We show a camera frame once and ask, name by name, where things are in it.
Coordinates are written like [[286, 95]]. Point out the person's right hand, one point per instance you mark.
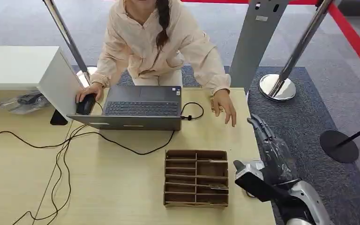
[[90, 89]]

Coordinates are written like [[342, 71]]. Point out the person's left hand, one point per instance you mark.
[[225, 102]]

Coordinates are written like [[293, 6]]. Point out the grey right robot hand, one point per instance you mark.
[[274, 158]]

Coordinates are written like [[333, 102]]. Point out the black computer mouse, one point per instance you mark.
[[85, 107]]

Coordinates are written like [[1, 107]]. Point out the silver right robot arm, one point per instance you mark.
[[307, 198]]

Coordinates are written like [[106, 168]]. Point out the clear plastic wrap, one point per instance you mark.
[[279, 161]]

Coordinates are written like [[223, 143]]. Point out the small black block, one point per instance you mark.
[[58, 119]]

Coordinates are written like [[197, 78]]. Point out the grey laptop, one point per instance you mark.
[[142, 108]]

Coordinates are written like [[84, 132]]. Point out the grey metal column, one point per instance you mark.
[[254, 46]]

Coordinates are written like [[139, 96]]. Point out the black round-base stand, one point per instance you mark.
[[338, 146]]

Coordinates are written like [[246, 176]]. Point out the clear plastic bag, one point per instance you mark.
[[21, 104]]

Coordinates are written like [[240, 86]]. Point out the person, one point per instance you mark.
[[155, 46]]

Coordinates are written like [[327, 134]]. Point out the white box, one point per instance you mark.
[[12, 65]]

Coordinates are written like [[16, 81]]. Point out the wooden card box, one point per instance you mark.
[[195, 178]]

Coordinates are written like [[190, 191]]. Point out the red barrier belt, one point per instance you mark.
[[354, 39]]

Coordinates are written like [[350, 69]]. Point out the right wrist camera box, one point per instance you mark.
[[251, 183]]

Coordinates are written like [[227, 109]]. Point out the chrome stanchion post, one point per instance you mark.
[[68, 39], [276, 90]]

